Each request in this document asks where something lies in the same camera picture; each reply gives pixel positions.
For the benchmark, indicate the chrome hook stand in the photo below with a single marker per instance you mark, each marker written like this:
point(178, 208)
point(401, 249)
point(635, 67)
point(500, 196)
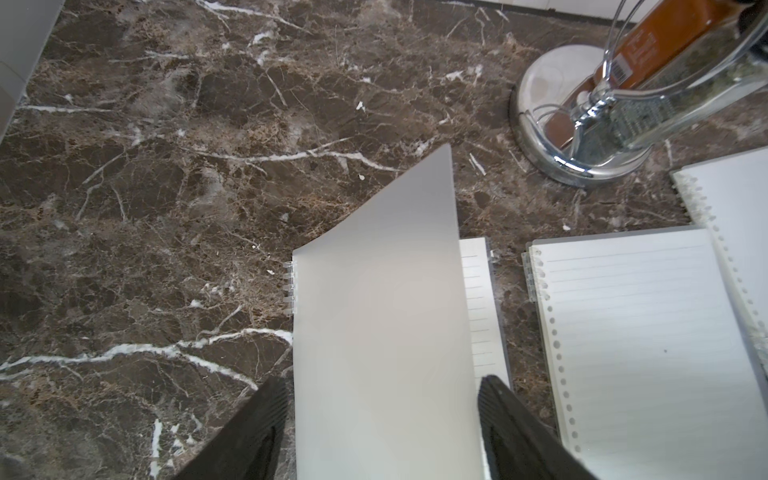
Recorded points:
point(548, 94)

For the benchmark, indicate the green spice bottle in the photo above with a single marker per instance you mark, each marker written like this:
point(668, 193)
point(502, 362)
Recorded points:
point(614, 126)

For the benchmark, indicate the brown spice bottle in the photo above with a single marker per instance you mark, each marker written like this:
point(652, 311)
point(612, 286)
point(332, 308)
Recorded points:
point(663, 34)

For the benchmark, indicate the spiral notebook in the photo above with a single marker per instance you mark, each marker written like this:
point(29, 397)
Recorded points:
point(651, 375)
point(728, 197)
point(395, 325)

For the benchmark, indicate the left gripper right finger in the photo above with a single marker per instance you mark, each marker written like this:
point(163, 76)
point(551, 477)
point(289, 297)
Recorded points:
point(516, 444)

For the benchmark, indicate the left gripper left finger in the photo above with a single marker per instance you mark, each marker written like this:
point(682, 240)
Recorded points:
point(248, 446)

